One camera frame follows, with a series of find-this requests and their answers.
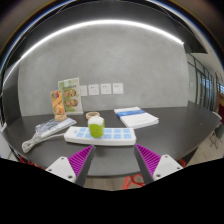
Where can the green and white charger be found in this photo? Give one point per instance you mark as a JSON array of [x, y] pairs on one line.
[[96, 128]]

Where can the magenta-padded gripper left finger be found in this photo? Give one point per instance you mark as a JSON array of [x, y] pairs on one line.
[[63, 166]]

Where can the glass partition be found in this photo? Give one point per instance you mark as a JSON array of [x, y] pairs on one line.
[[203, 86]]

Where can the beige tape roll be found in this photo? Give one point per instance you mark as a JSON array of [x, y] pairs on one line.
[[87, 115]]

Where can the grey brochure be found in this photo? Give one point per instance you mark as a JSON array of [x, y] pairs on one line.
[[53, 126]]

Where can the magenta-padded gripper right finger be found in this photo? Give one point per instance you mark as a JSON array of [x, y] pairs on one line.
[[166, 165]]

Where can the large green menu sign stand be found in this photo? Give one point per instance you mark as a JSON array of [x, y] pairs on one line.
[[70, 96]]

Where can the small orange menu sign stand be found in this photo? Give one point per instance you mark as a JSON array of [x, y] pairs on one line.
[[58, 103]]

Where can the white and blue booklet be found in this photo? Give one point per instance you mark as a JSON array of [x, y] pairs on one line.
[[136, 118]]

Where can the ceiling light strip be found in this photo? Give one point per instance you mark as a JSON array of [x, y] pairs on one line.
[[100, 22]]

